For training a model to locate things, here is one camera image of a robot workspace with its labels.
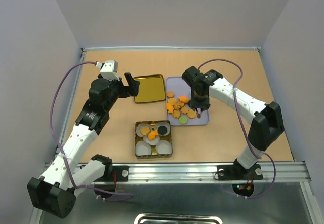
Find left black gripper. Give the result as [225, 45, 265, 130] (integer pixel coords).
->
[105, 73, 140, 111]

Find green sandwich cookie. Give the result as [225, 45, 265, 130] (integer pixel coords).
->
[178, 116, 188, 125]

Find black sandwich cookie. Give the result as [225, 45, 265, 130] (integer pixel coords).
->
[157, 125, 168, 136]

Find round dotted biscuit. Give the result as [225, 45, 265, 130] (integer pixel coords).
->
[140, 126, 151, 136]
[187, 110, 197, 119]

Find orange fish cookie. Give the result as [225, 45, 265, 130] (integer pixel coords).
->
[147, 130, 158, 141]
[166, 103, 174, 114]
[178, 96, 190, 104]

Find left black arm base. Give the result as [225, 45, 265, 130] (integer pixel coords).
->
[91, 165, 129, 192]

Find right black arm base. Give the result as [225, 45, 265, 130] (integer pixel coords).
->
[214, 164, 263, 198]

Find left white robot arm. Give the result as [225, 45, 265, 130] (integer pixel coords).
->
[27, 73, 140, 218]

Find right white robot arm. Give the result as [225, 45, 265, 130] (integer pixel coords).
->
[181, 66, 285, 178]

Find tan maple leaf cookie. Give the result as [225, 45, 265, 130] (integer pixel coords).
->
[180, 106, 189, 114]

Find gold tin lid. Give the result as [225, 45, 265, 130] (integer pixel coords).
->
[134, 74, 166, 104]

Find orange swirl meringue cookie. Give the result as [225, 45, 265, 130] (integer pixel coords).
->
[173, 102, 182, 110]

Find plain round tan cookie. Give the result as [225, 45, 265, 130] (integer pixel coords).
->
[166, 91, 174, 98]

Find lilac plastic tray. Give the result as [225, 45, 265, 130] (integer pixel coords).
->
[165, 76, 211, 127]

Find white paper cupcake liner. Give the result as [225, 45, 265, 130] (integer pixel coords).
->
[136, 123, 152, 137]
[154, 122, 171, 136]
[155, 140, 173, 155]
[135, 141, 152, 157]
[143, 135, 160, 146]

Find green christmas cookie tin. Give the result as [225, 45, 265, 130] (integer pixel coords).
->
[134, 120, 173, 159]

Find steel tray front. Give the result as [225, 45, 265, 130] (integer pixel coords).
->
[134, 213, 223, 224]

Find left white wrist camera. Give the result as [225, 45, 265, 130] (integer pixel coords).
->
[100, 60, 119, 81]

